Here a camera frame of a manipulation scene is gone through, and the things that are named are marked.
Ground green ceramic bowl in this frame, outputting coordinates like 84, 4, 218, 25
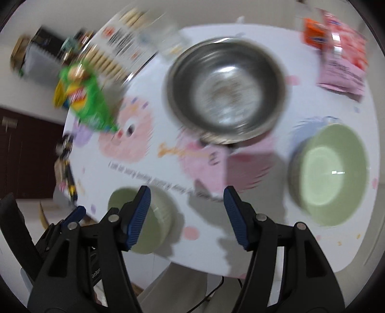
119, 186, 176, 254

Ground large steel bowl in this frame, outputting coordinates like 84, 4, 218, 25
165, 37, 288, 145

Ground stacked green ribbed bowls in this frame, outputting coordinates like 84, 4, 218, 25
288, 123, 368, 227

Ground black rack with clutter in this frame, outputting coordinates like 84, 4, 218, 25
54, 133, 78, 204

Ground cartoon printed tablecloth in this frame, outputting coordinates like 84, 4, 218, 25
64, 23, 380, 278

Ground green chips bag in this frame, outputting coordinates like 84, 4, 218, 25
53, 61, 118, 132

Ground biscuit package clear tray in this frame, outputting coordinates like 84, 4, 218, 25
80, 5, 187, 83

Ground pink strawberry snack bag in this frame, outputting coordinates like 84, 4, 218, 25
318, 10, 369, 101

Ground orange Ovaltine box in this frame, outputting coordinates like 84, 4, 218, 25
302, 18, 326, 50

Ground black cable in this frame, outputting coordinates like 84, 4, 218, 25
186, 274, 245, 313

